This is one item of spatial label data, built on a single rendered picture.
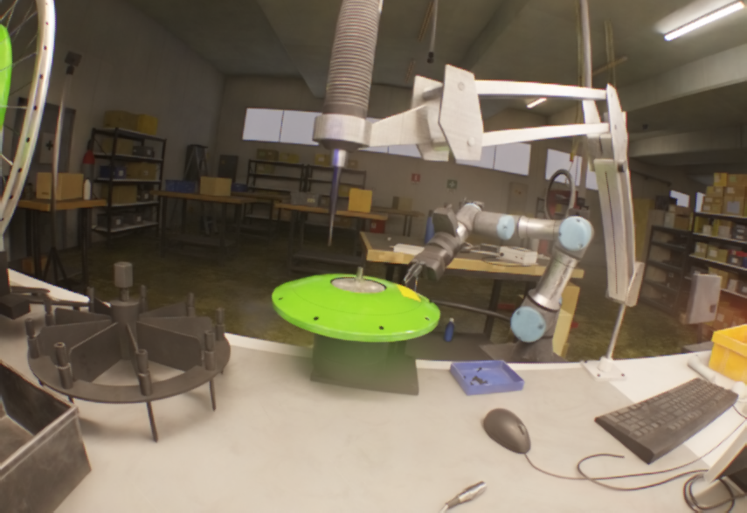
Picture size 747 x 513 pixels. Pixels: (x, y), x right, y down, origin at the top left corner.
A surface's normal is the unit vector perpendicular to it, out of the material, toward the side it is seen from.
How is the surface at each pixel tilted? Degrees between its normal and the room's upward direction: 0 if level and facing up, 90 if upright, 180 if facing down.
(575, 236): 90
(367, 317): 23
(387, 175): 90
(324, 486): 0
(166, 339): 87
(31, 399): 87
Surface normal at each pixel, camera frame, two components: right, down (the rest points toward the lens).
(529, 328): -0.70, 0.08
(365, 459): 0.12, -0.99
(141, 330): -0.06, 0.05
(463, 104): 0.46, 0.16
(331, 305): 0.00, -0.90
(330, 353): -0.42, 0.05
